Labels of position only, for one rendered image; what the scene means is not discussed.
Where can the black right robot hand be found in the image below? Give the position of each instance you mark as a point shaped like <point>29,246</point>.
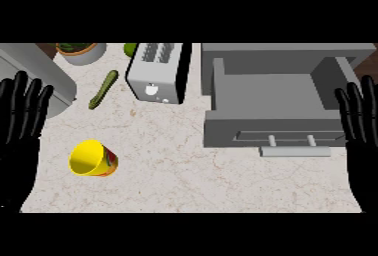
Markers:
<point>363,146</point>

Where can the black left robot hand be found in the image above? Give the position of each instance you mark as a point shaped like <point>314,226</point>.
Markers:
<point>19,140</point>

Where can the yellow cup with red print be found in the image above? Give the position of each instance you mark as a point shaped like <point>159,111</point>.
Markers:
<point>91,163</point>

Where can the grey open drawer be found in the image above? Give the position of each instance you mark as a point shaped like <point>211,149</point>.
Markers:
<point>274,96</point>

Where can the grey rounded appliance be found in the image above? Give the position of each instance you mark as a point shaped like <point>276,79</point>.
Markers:
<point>34,76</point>

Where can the green cucumber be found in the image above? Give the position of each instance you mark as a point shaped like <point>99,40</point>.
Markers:
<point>102,89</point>

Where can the grey plant pot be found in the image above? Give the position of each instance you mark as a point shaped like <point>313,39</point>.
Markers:
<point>81,51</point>

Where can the silver toaster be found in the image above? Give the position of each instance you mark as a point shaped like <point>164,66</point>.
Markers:
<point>156,75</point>

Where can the green round fruit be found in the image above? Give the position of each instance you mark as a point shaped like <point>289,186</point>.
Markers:
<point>130,49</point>

